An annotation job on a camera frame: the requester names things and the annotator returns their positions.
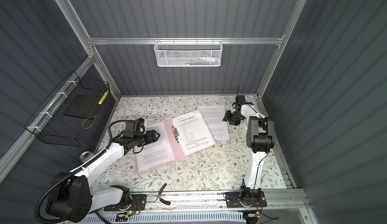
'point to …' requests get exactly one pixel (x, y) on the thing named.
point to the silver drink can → (86, 156)
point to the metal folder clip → (176, 133)
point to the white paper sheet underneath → (193, 133)
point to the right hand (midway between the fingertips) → (228, 121)
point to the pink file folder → (177, 155)
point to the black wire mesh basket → (49, 123)
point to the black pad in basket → (84, 105)
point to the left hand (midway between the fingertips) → (155, 136)
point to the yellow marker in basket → (103, 97)
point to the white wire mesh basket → (188, 53)
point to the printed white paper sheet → (156, 153)
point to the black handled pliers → (161, 200)
